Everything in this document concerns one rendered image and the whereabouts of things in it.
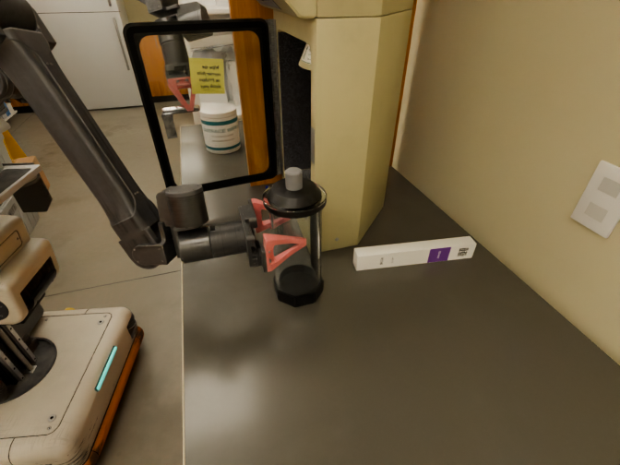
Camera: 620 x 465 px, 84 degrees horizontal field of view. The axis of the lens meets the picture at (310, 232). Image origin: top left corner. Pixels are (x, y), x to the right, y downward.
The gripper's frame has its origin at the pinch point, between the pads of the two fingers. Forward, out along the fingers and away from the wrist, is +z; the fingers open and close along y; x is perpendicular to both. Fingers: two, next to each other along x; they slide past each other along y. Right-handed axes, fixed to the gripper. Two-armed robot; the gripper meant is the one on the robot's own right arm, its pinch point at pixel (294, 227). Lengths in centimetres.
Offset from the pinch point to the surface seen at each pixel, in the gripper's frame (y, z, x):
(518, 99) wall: 8, 50, -16
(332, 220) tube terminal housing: 10.0, 11.2, 7.1
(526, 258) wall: -8, 50, 13
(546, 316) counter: -21, 44, 16
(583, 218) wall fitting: -15, 50, -2
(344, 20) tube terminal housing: 9.9, 11.6, -30.8
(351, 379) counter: -21.9, 3.4, 15.9
